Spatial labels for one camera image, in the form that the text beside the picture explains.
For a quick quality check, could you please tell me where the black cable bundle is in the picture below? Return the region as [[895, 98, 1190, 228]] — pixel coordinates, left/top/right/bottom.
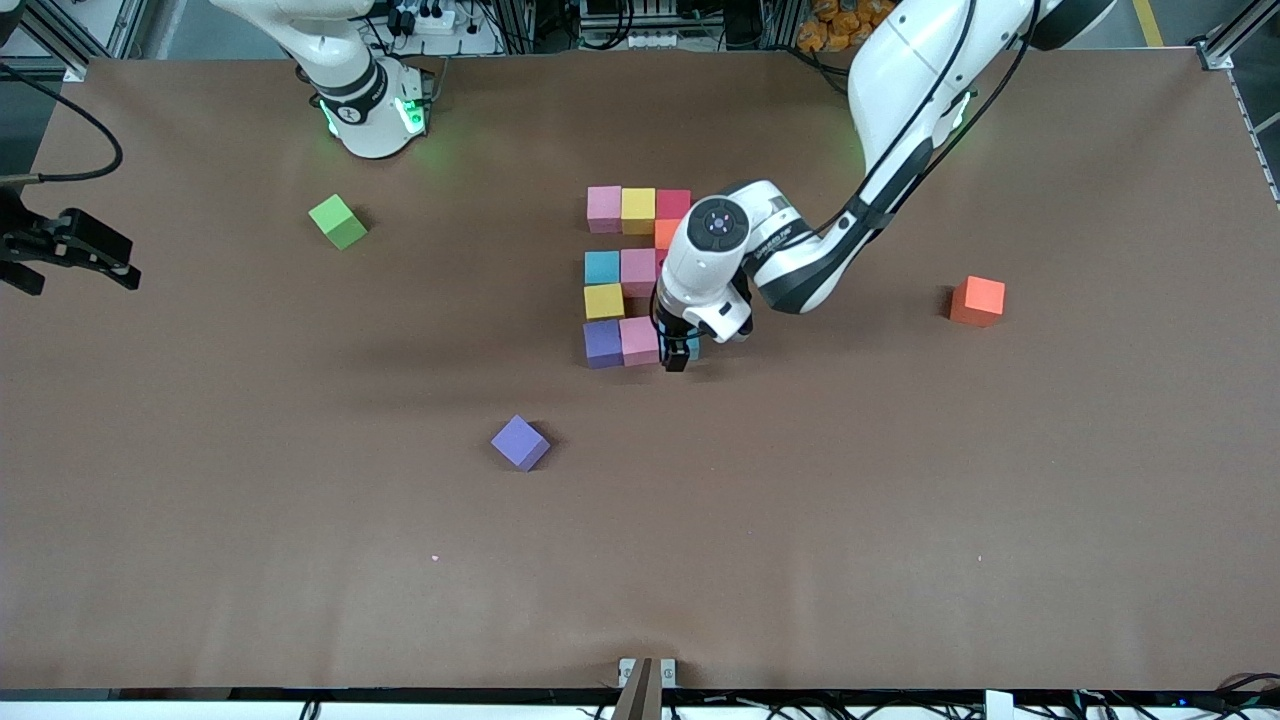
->
[[1070, 672, 1280, 720]]

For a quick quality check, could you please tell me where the white power strip with plugs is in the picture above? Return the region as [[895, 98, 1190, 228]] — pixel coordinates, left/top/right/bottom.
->
[[383, 0, 471, 39]]

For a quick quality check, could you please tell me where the aluminium frame profile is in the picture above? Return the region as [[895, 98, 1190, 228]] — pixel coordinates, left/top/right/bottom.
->
[[0, 0, 151, 81], [1197, 0, 1280, 73]]

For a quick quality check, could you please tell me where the green foam cube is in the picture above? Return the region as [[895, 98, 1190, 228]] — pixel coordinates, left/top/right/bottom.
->
[[308, 194, 369, 251]]

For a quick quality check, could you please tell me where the metal clamp bracket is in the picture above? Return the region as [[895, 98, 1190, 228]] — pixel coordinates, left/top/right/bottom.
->
[[617, 656, 678, 720]]

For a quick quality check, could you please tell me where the pink foam cube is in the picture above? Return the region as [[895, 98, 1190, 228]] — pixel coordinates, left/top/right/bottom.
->
[[619, 316, 661, 367], [620, 248, 658, 298], [586, 185, 624, 234]]

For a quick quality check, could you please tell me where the bag of orange items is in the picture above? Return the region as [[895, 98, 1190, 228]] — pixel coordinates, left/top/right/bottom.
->
[[797, 0, 896, 53]]

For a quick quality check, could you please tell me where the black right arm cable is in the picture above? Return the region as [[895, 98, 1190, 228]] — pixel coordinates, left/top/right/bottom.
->
[[0, 62, 125, 187]]

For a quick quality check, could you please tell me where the purple foam cube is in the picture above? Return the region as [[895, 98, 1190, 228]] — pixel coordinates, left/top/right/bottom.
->
[[584, 319, 624, 369], [490, 414, 552, 472]]

